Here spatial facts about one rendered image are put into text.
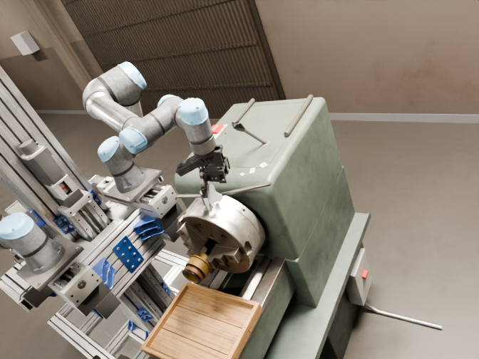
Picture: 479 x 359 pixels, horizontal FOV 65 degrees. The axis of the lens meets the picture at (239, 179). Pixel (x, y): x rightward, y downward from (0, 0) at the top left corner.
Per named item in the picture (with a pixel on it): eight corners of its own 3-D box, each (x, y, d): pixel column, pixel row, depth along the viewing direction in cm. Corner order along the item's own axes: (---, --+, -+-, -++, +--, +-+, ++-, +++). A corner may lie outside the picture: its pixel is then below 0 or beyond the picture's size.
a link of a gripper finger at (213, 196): (222, 213, 116) (219, 183, 115) (204, 213, 117) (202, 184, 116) (224, 211, 119) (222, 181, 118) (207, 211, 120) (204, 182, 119)
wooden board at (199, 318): (189, 286, 156) (185, 281, 154) (263, 309, 135) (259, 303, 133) (145, 353, 138) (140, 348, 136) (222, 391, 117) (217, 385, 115)
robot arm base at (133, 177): (112, 190, 182) (101, 174, 177) (134, 170, 190) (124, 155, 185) (130, 194, 172) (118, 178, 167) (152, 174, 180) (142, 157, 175)
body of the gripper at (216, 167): (227, 185, 116) (218, 155, 108) (200, 186, 118) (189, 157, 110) (231, 169, 121) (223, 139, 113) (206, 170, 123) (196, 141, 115)
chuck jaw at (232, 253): (219, 236, 137) (245, 239, 129) (225, 245, 139) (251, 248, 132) (204, 259, 130) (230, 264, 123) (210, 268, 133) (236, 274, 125)
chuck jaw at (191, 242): (207, 236, 141) (183, 216, 140) (213, 233, 138) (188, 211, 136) (192, 258, 135) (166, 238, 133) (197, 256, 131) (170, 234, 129)
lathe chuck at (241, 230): (201, 242, 161) (179, 190, 140) (266, 264, 146) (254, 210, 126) (189, 258, 156) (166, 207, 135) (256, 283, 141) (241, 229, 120)
